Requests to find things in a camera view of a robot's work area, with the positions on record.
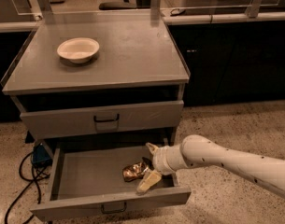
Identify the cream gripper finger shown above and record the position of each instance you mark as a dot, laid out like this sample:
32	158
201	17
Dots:
152	148
150	178

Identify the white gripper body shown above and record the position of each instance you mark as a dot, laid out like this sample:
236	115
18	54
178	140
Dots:
160	160

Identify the grey upper drawer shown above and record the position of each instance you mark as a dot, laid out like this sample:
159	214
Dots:
79	121

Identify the blue power box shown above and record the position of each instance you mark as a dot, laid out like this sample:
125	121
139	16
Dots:
40	157

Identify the black upper drawer handle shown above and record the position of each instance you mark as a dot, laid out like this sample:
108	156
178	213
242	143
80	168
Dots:
103	118

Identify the black drawer handle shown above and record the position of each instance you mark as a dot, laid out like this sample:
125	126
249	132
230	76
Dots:
103	118
113	208

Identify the grey open middle drawer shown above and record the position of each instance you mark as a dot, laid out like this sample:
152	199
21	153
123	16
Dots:
82	180

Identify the crushed orange can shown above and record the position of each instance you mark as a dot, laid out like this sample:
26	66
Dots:
134	171

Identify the dark back counter cabinet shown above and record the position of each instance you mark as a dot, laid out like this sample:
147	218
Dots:
232	62

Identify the grey drawer cabinet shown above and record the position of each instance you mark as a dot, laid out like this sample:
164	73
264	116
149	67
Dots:
137	63

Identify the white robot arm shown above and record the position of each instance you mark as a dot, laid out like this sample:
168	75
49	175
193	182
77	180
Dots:
196	151

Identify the black middle drawer handle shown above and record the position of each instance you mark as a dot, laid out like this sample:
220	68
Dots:
113	208

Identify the white paper bowl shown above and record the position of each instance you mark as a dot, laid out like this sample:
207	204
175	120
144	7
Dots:
78	50

